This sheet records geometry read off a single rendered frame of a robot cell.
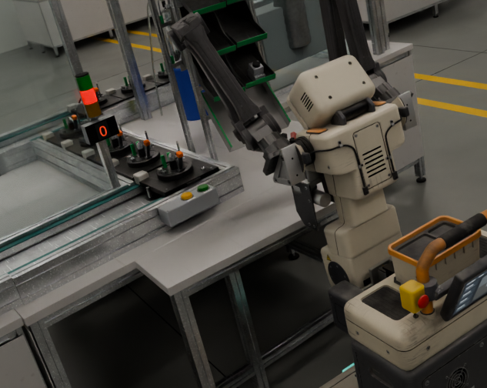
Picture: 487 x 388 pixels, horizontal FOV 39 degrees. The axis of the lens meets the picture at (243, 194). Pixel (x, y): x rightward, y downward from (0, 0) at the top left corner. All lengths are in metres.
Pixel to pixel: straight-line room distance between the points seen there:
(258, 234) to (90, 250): 0.56
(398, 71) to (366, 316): 2.35
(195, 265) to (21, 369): 0.64
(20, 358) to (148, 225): 0.59
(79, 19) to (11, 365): 9.33
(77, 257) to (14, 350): 0.34
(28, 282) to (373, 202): 1.10
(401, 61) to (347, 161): 2.15
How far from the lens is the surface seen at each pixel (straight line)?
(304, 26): 3.66
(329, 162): 1.94
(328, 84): 1.98
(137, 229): 2.40
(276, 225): 2.31
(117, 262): 2.36
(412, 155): 4.25
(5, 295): 2.31
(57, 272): 2.33
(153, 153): 2.84
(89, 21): 11.39
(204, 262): 2.20
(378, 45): 3.97
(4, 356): 2.31
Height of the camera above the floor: 1.93
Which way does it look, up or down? 24 degrees down
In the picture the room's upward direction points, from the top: 14 degrees counter-clockwise
